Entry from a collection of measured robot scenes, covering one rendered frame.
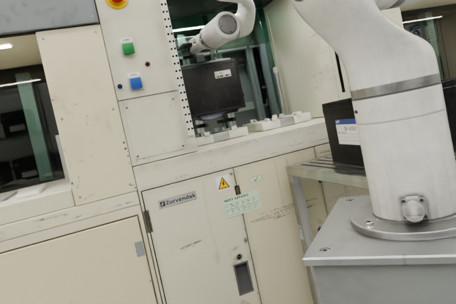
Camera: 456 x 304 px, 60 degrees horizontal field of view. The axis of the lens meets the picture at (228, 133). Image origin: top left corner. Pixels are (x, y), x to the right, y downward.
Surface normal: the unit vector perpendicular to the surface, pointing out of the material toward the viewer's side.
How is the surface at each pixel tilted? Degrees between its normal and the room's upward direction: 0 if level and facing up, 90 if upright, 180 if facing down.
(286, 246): 90
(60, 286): 90
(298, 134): 90
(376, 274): 90
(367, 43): 114
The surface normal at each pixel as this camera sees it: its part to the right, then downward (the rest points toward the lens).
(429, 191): -0.11, 0.07
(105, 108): 0.32, -0.02
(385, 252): -0.21, -0.98
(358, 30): -0.49, 0.69
